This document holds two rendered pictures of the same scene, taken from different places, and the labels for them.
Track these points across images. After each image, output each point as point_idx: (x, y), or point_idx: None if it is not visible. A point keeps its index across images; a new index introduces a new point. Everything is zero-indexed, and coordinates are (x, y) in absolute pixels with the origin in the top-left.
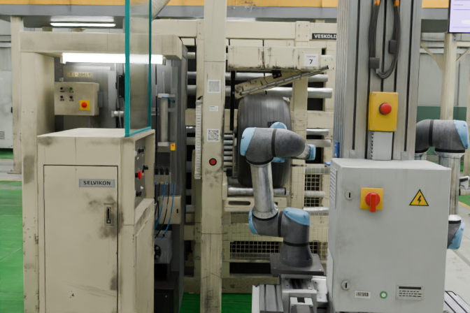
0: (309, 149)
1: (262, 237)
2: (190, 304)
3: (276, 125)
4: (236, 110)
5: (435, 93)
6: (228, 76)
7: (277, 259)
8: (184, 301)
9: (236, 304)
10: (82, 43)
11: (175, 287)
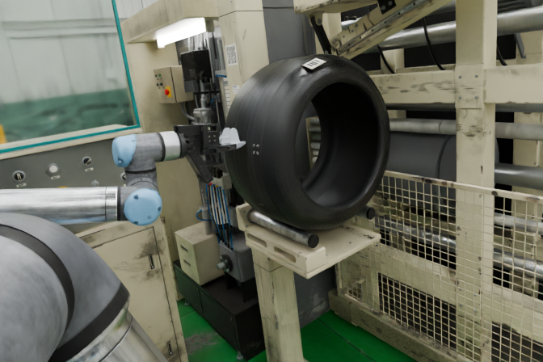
0: (111, 206)
1: (413, 282)
2: (316, 330)
3: (112, 143)
4: (430, 67)
5: None
6: None
7: None
8: (316, 322)
9: (360, 360)
10: (139, 25)
11: (249, 312)
